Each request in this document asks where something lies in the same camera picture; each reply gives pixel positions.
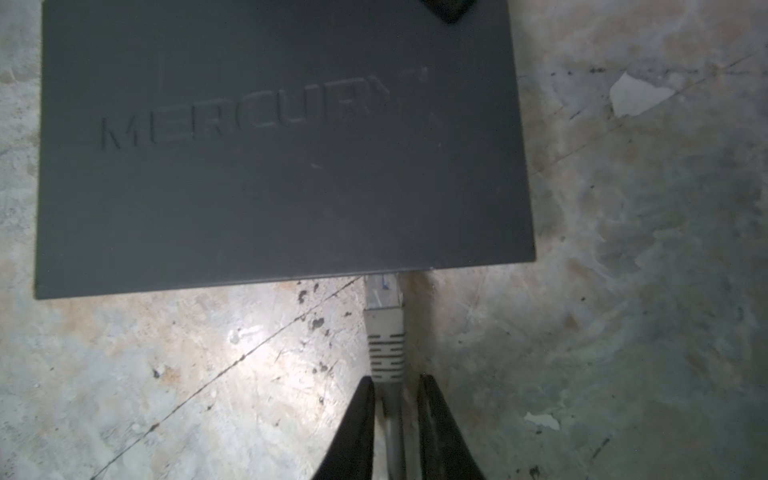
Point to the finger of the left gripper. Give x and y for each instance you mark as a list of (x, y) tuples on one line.
[(449, 11)]

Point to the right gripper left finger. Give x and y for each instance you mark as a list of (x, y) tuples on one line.
[(351, 452)]

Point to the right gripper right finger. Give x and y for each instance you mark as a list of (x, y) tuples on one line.
[(444, 454)]

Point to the black network switch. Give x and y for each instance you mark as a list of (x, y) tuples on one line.
[(189, 144)]

